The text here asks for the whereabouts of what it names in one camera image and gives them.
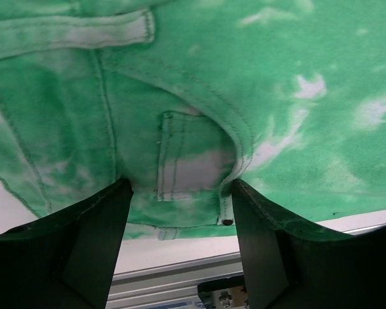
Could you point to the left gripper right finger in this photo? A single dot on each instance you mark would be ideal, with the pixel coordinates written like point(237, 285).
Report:
point(291, 262)

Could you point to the aluminium rail frame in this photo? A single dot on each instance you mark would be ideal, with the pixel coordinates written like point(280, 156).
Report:
point(161, 285)

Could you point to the green tie-dye trousers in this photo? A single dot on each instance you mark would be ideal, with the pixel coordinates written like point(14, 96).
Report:
point(183, 97)

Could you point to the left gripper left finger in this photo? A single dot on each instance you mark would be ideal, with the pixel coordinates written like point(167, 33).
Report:
point(66, 259)

